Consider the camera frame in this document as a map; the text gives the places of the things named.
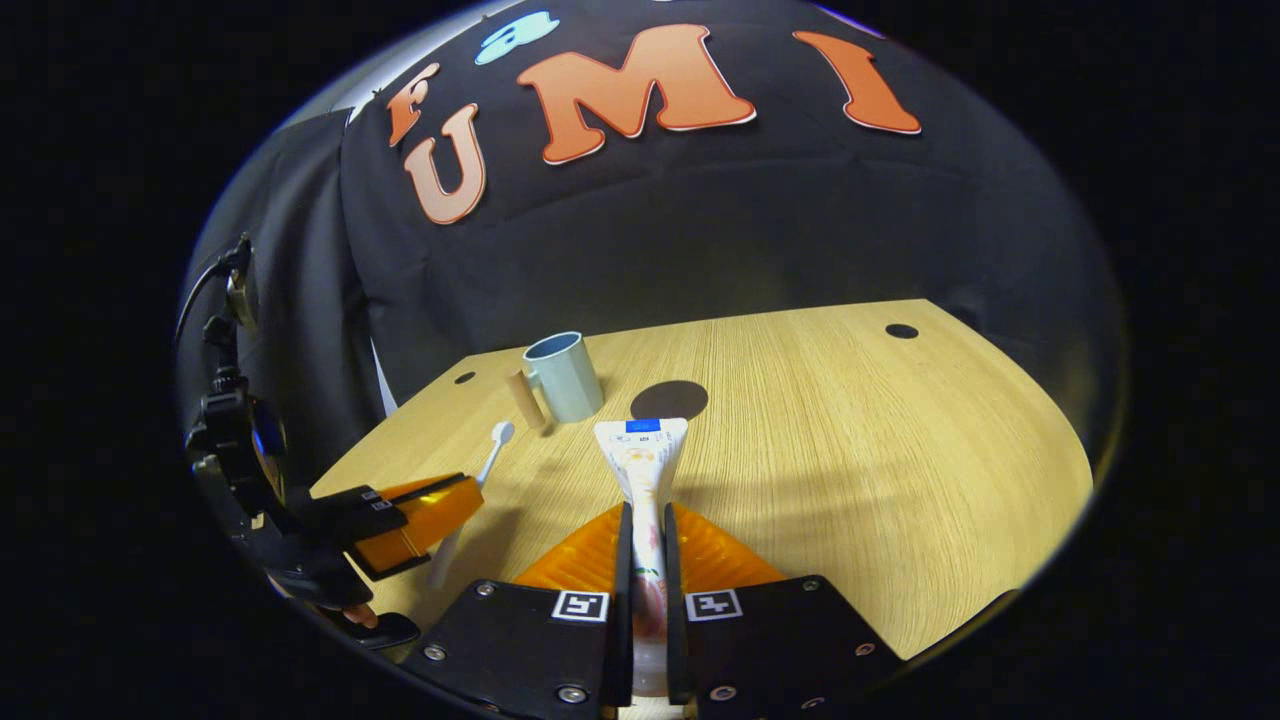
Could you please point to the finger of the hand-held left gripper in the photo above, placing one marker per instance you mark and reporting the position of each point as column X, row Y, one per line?
column 400, row 492
column 420, row 525

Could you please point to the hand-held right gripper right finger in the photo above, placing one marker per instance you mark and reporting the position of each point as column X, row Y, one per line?
column 676, row 600

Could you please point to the white toothpaste tube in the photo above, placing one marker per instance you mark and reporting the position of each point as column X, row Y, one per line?
column 645, row 470

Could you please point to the white toothbrush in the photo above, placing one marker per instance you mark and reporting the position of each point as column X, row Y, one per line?
column 495, row 455

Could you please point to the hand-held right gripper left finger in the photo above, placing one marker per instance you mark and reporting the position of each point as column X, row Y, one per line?
column 622, row 600

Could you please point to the black backdrop cloth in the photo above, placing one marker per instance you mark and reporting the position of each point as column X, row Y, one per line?
column 750, row 220

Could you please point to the dark brown round coaster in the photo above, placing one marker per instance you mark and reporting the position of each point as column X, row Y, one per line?
column 675, row 398

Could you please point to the wooden desktop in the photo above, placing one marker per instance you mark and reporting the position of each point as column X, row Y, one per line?
column 850, row 480

